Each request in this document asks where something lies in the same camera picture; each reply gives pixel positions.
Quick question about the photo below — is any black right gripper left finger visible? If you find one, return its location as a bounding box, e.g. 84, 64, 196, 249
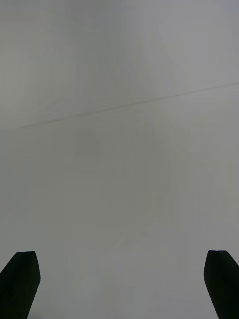
0, 251, 41, 319

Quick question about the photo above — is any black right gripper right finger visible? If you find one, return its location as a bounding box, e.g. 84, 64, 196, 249
203, 249, 239, 319

